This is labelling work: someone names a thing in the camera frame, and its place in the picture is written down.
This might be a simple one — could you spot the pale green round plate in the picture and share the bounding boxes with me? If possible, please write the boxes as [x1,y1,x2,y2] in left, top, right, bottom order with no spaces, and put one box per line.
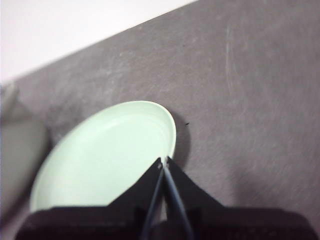
[29,100,178,213]

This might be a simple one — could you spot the pale green electric steamer pot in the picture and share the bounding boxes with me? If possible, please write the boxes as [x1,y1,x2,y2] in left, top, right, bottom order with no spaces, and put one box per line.
[0,83,51,221]

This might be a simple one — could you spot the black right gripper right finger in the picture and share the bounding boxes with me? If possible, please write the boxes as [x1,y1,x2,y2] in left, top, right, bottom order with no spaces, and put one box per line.
[159,156,318,240]

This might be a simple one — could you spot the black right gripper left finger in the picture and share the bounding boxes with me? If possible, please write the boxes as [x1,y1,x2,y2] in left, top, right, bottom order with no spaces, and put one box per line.
[14,157,166,240]

